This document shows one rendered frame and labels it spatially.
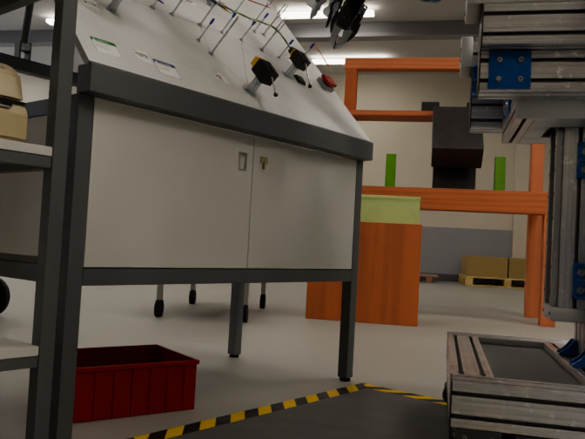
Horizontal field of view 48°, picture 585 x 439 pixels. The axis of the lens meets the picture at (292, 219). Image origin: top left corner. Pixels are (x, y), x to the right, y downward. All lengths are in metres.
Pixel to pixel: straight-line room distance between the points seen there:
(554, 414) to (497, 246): 9.95
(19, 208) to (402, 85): 10.23
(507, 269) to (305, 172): 8.36
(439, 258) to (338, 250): 9.01
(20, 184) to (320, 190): 0.96
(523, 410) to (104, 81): 1.13
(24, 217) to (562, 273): 1.33
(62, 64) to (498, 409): 1.14
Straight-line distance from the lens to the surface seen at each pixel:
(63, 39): 1.53
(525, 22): 1.54
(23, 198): 1.75
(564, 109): 1.64
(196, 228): 1.79
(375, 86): 11.69
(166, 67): 1.77
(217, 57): 2.04
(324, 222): 2.22
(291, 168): 2.08
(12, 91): 1.53
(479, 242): 11.28
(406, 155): 11.41
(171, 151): 1.73
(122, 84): 1.61
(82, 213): 1.57
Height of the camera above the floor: 0.48
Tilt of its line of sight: 2 degrees up
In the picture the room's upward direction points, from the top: 3 degrees clockwise
